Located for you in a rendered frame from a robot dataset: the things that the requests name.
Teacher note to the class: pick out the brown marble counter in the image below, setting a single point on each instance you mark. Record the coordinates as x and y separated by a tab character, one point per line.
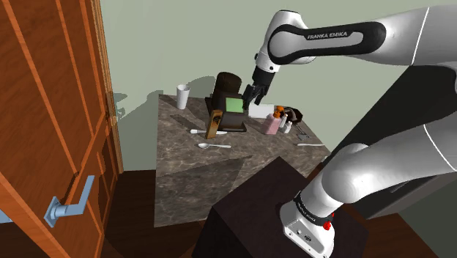
185	160

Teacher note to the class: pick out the white box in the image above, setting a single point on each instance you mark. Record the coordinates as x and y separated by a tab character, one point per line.
260	111

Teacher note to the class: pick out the dark brown coffee machine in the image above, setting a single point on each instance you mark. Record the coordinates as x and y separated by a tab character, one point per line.
225	85

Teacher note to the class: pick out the dark brown round object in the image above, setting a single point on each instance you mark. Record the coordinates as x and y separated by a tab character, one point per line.
295	115

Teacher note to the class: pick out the grey metal kitchen tool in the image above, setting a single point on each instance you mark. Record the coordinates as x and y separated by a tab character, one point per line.
302	135

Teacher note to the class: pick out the small white spray bottle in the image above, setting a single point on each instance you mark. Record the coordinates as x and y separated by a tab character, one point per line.
285	125

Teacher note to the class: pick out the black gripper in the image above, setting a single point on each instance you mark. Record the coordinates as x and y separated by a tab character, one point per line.
262	78

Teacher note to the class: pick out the white butter knife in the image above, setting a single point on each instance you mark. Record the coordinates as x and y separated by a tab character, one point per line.
310	144

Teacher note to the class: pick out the white cup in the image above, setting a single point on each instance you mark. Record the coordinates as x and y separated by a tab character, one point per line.
182	96

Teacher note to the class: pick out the silver spoon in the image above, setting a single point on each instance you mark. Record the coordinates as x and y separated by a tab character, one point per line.
213	145

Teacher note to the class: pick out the brown wooden bottle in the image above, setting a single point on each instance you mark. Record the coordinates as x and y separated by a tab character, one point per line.
213	124

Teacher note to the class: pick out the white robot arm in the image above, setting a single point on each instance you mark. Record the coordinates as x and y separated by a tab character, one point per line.
392	35

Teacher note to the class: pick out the brown wooden door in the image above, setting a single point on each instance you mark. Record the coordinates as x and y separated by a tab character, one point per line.
39	107

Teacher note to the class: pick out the pink soap pump bottle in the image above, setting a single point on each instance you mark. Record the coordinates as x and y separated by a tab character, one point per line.
272	125

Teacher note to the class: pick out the dark robot stand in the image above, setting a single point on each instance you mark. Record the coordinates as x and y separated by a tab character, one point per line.
246	200

